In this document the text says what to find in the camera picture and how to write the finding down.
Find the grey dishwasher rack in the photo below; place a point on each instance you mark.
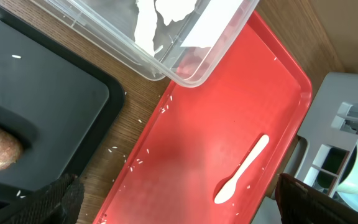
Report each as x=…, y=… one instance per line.
x=328, y=135

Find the clear plastic bin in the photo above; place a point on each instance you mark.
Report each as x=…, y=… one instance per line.
x=181, y=40

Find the red serving tray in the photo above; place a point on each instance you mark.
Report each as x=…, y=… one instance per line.
x=197, y=138

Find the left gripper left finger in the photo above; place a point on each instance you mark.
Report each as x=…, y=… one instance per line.
x=57, y=203

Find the white plastic spoon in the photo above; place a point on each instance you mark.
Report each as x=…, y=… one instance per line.
x=229, y=188

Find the black plastic tray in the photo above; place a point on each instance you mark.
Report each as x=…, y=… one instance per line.
x=58, y=105

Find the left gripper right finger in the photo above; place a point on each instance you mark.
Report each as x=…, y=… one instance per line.
x=299, y=203

